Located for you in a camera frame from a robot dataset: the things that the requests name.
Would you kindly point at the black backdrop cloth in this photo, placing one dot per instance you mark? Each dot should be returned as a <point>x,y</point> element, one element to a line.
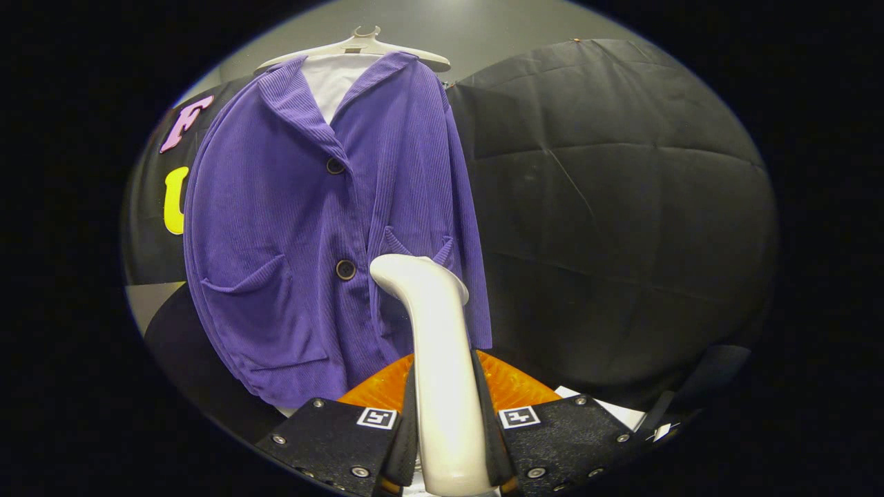
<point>621,207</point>
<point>148,186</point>

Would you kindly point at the grey cabinet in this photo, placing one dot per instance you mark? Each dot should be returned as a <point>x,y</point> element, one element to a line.
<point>148,300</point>

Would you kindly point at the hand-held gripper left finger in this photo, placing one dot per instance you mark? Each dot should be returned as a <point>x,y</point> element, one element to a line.
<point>407,442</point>

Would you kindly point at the white paper sheet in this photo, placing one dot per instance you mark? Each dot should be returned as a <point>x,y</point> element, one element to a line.
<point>621,413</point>

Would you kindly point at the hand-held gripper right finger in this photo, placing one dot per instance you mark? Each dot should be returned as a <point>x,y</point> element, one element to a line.
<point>492,442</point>

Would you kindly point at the white mannequin torso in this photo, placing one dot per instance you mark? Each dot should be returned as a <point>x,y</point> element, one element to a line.
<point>335,83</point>

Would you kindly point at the white plastic hanger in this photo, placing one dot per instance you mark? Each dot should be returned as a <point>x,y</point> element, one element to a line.
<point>359,47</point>

